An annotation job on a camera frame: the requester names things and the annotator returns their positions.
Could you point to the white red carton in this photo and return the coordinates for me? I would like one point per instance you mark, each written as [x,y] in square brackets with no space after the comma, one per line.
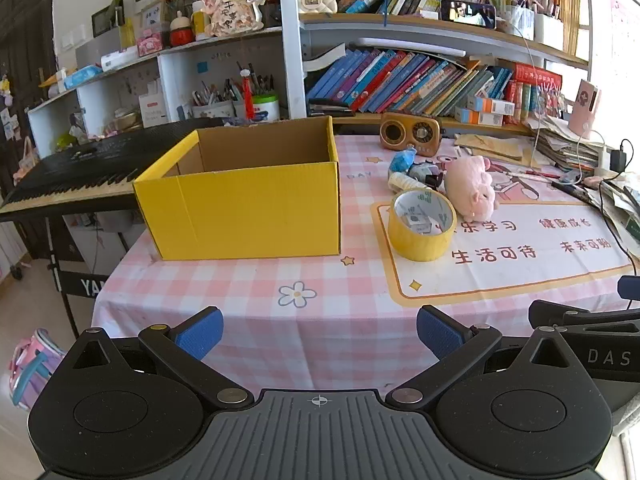
[154,112]

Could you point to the blue plastic bag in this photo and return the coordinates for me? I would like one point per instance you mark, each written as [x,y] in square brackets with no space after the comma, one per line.
[402,160]

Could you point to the white wall switch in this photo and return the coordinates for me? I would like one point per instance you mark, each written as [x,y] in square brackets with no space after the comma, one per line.
[67,41]

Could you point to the pink white device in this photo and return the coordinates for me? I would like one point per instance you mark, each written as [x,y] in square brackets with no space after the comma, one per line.
[585,105]

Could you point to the black pen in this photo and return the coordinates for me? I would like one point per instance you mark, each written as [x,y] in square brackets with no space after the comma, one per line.
[572,191]

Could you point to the white curved stand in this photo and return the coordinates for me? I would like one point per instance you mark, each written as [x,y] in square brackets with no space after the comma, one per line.
[322,60]

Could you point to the floral plush doll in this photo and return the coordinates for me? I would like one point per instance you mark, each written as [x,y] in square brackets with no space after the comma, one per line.
[232,10]

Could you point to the pen holder with pens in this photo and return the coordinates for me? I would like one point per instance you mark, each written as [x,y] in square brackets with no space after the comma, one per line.
[212,109]

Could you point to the orange white carton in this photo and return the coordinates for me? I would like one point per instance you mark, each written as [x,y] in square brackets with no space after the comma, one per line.
[477,116]
[492,106]

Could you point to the yellow cardboard box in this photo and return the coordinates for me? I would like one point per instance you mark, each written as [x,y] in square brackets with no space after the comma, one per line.
[240,215]

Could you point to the dark wooden door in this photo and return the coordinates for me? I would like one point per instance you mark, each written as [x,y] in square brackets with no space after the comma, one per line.
[25,25]

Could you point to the black binder clip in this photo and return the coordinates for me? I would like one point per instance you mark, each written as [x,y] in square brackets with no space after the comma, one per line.
[427,176]

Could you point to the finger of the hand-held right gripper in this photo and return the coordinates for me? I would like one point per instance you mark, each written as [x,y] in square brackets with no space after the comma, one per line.
[630,291]
[550,312]

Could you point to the stack of brown envelopes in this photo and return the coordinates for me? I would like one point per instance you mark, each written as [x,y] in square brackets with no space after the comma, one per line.
[500,147]

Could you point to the black power adapter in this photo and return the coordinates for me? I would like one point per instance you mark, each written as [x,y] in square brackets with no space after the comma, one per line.
[620,160]

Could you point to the green lid white jar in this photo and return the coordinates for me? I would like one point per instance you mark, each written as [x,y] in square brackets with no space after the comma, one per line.
[265,110]

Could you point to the white bottle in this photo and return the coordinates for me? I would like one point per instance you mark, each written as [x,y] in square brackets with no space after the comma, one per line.
[201,22]

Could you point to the red pencil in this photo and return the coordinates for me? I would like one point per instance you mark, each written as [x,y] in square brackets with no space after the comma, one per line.
[535,174]

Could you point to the white pen cup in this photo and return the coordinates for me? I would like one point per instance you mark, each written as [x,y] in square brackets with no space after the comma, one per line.
[549,32]
[517,22]

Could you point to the stack of papers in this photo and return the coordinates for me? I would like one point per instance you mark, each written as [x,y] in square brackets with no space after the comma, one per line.
[570,142]

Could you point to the yellow tape roll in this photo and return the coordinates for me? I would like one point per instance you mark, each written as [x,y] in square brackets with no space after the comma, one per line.
[420,247]

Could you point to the black flat case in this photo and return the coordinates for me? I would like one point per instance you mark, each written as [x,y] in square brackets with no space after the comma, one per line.
[330,108]

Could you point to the black keyboard stand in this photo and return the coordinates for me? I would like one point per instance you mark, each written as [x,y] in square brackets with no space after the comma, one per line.
[80,285]

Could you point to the white charger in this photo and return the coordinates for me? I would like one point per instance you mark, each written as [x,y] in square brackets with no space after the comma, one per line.
[604,159]

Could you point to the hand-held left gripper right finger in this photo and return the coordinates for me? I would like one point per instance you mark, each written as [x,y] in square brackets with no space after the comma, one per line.
[440,332]

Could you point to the pink checked cloth desktop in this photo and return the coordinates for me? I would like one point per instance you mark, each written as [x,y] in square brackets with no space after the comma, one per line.
[260,285]

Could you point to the blue tissue pack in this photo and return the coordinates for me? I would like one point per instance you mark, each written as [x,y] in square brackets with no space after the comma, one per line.
[82,77]

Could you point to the brown retro radio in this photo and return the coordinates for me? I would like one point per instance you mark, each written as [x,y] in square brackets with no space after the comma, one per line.
[410,132]

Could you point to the black picture frame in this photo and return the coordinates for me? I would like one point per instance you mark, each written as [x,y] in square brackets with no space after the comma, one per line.
[107,20]

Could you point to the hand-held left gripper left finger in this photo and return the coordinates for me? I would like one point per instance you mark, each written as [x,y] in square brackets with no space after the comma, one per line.
[200,332]

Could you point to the row of red thick books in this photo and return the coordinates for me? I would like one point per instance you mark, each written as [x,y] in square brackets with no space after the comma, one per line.
[537,85]

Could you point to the white picture frame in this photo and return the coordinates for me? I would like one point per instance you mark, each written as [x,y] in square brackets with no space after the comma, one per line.
[152,16]

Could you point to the grey fuzzy fabric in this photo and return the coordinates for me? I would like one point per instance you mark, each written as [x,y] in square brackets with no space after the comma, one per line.
[627,417]

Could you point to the pink backpack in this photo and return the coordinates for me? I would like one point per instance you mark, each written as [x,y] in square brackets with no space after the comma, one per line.
[35,370]

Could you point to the red tassel pen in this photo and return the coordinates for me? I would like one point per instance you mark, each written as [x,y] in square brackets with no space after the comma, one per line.
[247,97]

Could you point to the pink box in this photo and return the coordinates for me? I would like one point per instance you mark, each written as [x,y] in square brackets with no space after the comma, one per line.
[149,44]

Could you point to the red white round jar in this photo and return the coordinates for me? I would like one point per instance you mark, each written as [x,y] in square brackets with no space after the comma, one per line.
[180,32]

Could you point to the white shelf unit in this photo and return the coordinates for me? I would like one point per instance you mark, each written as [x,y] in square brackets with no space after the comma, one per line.
[125,85]

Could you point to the pink plush pig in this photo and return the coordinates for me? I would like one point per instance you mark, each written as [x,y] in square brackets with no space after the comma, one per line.
[470,185]

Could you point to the black electronic keyboard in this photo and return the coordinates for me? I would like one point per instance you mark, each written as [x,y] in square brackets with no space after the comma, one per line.
[75,160]

